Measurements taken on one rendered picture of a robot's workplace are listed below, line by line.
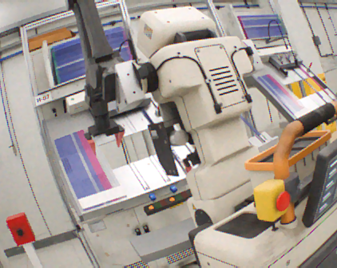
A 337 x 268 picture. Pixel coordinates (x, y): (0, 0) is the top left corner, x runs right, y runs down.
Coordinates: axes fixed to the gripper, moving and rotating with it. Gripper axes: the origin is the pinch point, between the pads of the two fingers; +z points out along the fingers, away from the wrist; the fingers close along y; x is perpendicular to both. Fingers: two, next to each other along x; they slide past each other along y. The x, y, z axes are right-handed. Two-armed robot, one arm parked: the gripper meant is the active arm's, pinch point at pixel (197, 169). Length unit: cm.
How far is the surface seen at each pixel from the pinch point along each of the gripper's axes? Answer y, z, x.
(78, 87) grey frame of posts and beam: 32, -3, -80
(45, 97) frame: 55, -4, -81
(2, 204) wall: 137, 151, -137
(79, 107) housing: 35, 4, -70
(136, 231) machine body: 29, 51, -7
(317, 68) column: -309, 91, -127
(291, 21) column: -286, 37, -178
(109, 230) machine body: 45, 45, -11
